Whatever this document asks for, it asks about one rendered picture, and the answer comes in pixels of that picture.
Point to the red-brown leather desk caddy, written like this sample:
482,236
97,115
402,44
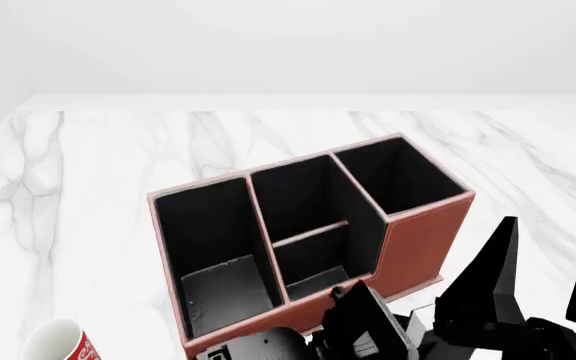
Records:
418,243

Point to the white mug with red print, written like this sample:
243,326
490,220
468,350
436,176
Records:
53,341

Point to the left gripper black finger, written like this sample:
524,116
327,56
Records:
363,322

